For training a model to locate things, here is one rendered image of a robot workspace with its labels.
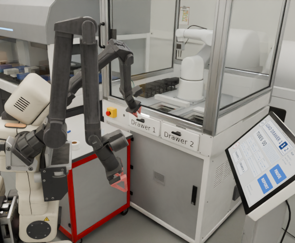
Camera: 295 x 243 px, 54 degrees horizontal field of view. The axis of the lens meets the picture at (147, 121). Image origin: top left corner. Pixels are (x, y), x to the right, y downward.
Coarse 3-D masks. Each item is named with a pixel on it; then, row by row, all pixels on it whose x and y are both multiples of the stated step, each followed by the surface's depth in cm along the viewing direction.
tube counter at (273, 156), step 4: (264, 140) 130; (268, 140) 128; (260, 144) 131; (264, 144) 128; (268, 144) 126; (264, 148) 126; (268, 148) 123; (272, 148) 121; (264, 152) 124; (268, 152) 121; (272, 152) 119; (276, 152) 117; (268, 156) 120; (272, 156) 118; (276, 156) 116; (272, 160) 116; (276, 160) 114
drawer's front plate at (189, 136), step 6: (162, 126) 196; (168, 126) 193; (174, 126) 191; (162, 132) 198; (168, 132) 194; (186, 132) 184; (168, 138) 196; (174, 138) 192; (180, 138) 189; (186, 138) 185; (192, 138) 182; (198, 138) 180; (180, 144) 190; (186, 144) 186; (198, 144) 182
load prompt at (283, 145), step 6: (270, 120) 138; (264, 126) 139; (270, 126) 134; (270, 132) 131; (276, 132) 127; (270, 138) 127; (276, 138) 124; (282, 138) 120; (276, 144) 121; (282, 144) 118; (288, 144) 115; (282, 150) 115; (288, 150) 112
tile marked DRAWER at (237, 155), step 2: (238, 148) 144; (236, 150) 144; (238, 150) 142; (234, 152) 144; (236, 152) 143; (238, 152) 141; (240, 152) 139; (232, 154) 144; (234, 154) 143; (236, 154) 141; (238, 154) 140; (240, 154) 138; (234, 156) 141; (236, 156) 140; (238, 156) 139; (240, 156) 137; (242, 156) 136; (234, 158) 140; (236, 158) 139; (238, 158) 137; (240, 158) 136; (234, 160) 139; (236, 160) 138; (238, 160) 136
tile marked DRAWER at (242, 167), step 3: (243, 159) 133; (240, 162) 133; (243, 162) 131; (237, 165) 134; (240, 165) 131; (243, 165) 130; (246, 165) 128; (237, 168) 132; (240, 168) 130; (243, 168) 128; (246, 168) 126; (240, 171) 128; (243, 171) 127; (240, 174) 127
